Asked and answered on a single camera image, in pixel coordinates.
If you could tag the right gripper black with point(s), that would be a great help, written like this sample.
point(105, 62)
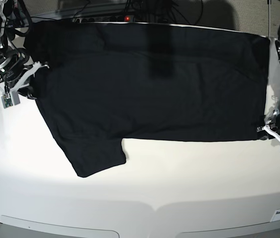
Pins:
point(11, 68)

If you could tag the black T-shirt with print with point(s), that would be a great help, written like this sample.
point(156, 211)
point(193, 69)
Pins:
point(107, 82)

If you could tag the black power strip red light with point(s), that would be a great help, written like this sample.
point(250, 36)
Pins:
point(119, 18)

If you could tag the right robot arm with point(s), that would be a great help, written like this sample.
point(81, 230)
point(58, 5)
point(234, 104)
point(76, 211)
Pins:
point(15, 20)

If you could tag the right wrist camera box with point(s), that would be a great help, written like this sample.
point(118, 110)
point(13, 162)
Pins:
point(10, 99)

